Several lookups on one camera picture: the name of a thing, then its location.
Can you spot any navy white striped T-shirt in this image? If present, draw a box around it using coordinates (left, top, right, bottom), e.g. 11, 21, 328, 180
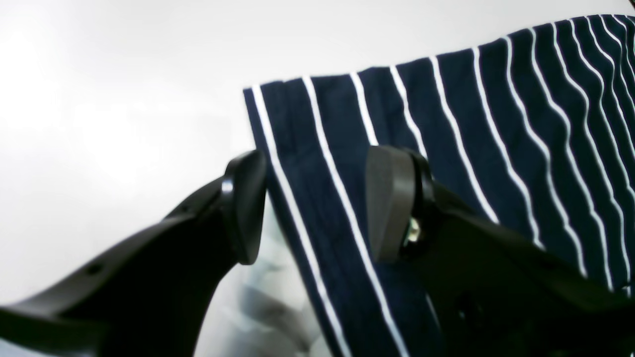
244, 14, 634, 357

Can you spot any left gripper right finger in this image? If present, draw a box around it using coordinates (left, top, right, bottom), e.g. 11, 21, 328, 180
366, 145, 634, 357

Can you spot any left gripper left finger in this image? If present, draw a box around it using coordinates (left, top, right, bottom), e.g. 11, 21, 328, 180
0, 150, 267, 357

